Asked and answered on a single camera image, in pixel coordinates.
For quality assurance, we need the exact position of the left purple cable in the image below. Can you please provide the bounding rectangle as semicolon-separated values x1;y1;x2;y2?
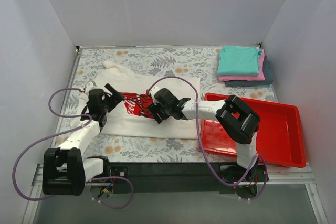
12;87;134;210

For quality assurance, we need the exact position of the folded dark blue t-shirt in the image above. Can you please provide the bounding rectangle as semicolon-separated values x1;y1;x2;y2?
224;56;274;87

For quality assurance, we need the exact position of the floral patterned table mat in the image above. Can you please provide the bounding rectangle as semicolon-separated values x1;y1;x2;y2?
51;47;279;163

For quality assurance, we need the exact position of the folded teal t-shirt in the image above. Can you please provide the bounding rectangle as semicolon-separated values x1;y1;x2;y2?
217;46;263;76

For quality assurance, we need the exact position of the aluminium frame rail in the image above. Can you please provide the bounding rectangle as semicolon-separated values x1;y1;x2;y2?
23;166;327;223

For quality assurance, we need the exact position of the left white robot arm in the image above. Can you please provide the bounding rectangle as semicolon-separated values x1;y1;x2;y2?
42;83;123;196

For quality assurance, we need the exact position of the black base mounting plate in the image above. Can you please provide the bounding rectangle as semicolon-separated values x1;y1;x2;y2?
89;162;269;195

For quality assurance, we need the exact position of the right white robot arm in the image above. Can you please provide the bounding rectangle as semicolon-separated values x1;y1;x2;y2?
148;86;260;181

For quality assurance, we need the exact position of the folded pink t-shirt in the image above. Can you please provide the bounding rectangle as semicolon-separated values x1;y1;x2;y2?
217;46;265;82

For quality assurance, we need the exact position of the white coca-cola t-shirt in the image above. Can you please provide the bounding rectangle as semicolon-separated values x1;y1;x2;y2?
93;61;197;140

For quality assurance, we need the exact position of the red plastic tray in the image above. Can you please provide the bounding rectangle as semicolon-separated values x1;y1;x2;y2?
201;98;306;168

